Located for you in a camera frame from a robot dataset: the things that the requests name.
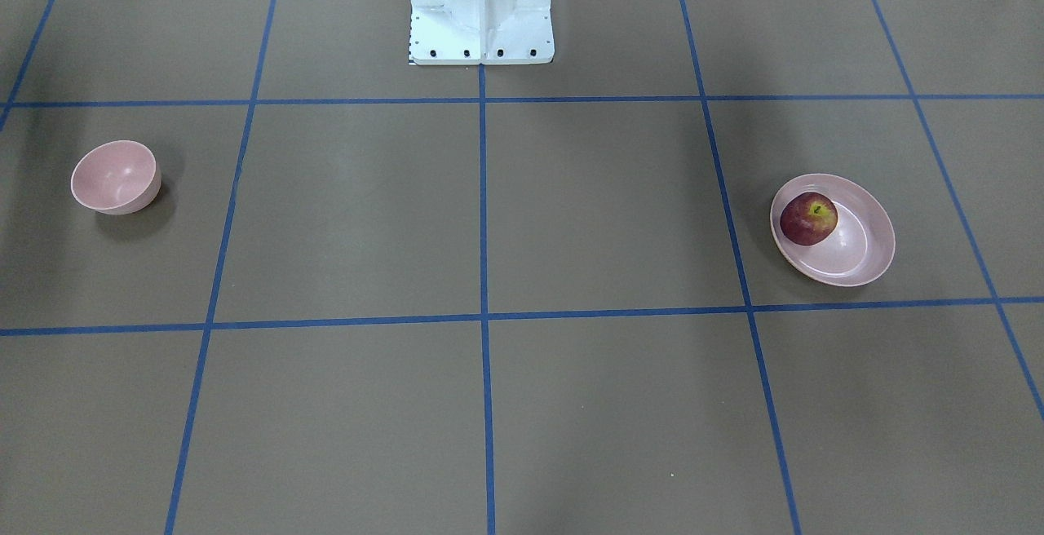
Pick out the red apple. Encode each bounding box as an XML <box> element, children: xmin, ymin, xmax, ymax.
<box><xmin>778</xmin><ymin>192</ymin><xmax>839</xmax><ymax>246</ymax></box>

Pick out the pink bowl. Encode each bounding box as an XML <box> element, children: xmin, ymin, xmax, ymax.
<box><xmin>69</xmin><ymin>140</ymin><xmax>161</xmax><ymax>215</ymax></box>

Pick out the pink plate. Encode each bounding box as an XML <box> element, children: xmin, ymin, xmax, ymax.
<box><xmin>769</xmin><ymin>172</ymin><xmax>896</xmax><ymax>287</ymax></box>

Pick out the white camera mast base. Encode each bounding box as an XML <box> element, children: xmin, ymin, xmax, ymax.
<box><xmin>408</xmin><ymin>0</ymin><xmax>555</xmax><ymax>66</ymax></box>

